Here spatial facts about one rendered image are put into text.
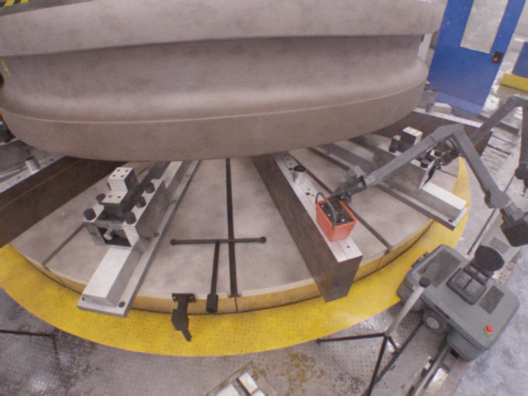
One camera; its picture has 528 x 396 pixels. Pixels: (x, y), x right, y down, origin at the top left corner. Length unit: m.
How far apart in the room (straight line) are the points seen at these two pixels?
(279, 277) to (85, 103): 1.60
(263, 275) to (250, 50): 1.28
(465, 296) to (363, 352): 0.72
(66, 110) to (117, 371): 1.64
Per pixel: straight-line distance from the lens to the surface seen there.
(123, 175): 1.74
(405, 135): 2.34
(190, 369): 1.83
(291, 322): 1.90
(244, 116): 1.55
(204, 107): 1.63
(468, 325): 1.97
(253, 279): 1.68
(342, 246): 1.40
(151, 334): 1.98
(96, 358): 2.06
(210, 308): 1.57
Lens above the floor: 1.71
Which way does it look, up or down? 39 degrees down
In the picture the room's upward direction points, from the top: straight up
